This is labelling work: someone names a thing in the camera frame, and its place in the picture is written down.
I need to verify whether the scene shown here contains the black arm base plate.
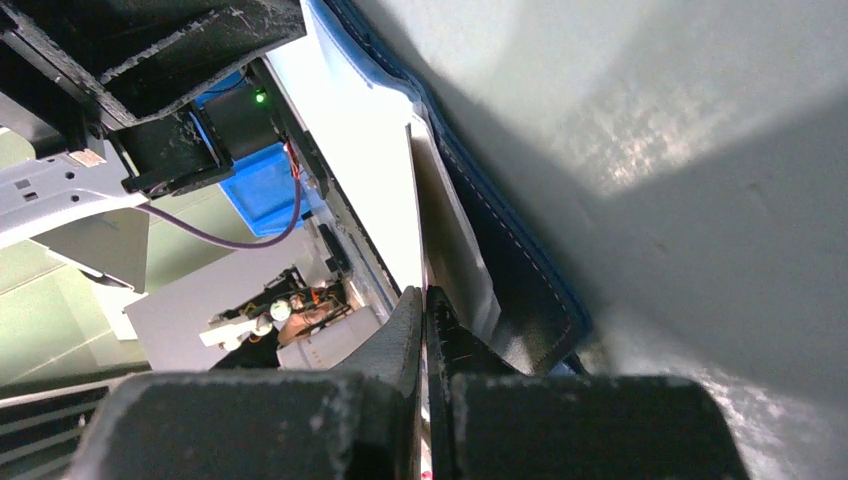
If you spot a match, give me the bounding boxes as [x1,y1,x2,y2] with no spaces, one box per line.
[247,56,400,317]

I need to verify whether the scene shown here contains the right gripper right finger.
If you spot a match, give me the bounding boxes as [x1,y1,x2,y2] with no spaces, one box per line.
[425,287,749,479]

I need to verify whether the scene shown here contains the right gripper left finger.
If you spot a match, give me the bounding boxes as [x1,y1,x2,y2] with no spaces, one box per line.
[67,287,423,479]

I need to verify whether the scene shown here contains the blue card holder wallet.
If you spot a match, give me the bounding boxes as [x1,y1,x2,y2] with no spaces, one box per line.
[272,1,592,375]

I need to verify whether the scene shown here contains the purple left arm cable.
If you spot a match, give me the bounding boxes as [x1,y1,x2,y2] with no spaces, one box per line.
[135,178,305,251]

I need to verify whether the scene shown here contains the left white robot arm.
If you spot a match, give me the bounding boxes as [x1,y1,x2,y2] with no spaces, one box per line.
[1,1,306,246]

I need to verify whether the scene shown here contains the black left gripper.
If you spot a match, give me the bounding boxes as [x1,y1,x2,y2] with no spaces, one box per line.
[1,1,306,198]

